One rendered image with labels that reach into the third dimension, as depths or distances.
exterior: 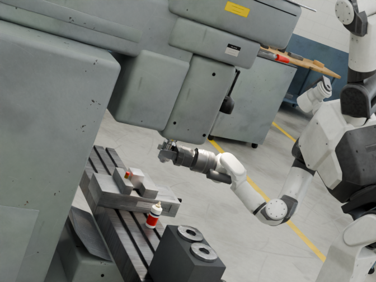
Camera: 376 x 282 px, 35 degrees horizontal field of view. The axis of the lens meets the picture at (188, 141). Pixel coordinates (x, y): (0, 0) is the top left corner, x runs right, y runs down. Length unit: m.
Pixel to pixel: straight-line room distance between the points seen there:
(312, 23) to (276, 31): 8.51
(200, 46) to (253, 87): 4.83
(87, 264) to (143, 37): 0.81
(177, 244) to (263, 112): 5.19
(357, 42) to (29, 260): 1.21
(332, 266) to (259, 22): 0.85
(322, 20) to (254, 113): 4.06
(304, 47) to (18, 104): 9.11
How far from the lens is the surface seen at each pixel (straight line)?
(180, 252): 1.86
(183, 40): 1.89
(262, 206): 2.18
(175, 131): 2.03
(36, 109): 1.71
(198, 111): 2.03
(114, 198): 2.31
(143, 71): 1.87
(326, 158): 2.00
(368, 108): 1.90
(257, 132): 7.07
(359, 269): 2.05
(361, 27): 1.78
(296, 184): 2.20
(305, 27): 10.47
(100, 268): 2.15
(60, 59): 1.67
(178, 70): 1.92
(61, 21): 1.77
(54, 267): 2.25
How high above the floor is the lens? 1.95
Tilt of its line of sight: 18 degrees down
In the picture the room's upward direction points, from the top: 23 degrees clockwise
